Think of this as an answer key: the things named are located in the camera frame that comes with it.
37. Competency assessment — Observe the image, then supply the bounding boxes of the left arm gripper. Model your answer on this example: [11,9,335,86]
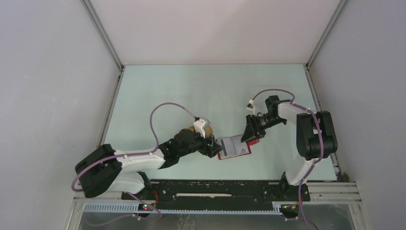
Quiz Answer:
[178,129,223,158]

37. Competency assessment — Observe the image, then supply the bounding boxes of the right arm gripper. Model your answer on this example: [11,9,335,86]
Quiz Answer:
[241,114,285,143]

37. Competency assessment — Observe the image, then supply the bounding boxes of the silver VIP card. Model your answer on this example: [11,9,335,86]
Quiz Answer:
[218,136,252,160]

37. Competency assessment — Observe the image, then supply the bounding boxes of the red leather card holder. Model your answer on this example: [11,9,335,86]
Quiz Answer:
[217,135,260,161]

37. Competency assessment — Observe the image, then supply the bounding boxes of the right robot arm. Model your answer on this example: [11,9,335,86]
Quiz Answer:
[241,95,338,200]

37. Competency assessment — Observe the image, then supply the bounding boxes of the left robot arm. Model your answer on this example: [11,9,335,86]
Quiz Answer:
[75,128,222,200]

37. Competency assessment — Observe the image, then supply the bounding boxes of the beige oval plastic tray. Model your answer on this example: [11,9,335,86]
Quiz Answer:
[187,125,214,138]

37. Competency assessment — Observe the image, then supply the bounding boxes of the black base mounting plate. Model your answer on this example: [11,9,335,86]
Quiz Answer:
[136,179,310,211]

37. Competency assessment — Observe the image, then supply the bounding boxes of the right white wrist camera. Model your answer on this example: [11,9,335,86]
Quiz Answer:
[246,99,257,115]

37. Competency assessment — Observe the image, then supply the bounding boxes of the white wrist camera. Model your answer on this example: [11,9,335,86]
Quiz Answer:
[193,117,210,135]
[246,99,257,115]

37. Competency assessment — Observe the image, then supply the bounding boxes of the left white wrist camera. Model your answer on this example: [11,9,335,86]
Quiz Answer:
[193,117,210,135]

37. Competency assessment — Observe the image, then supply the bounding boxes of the aluminium frame rail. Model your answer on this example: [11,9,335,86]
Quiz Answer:
[65,180,371,230]

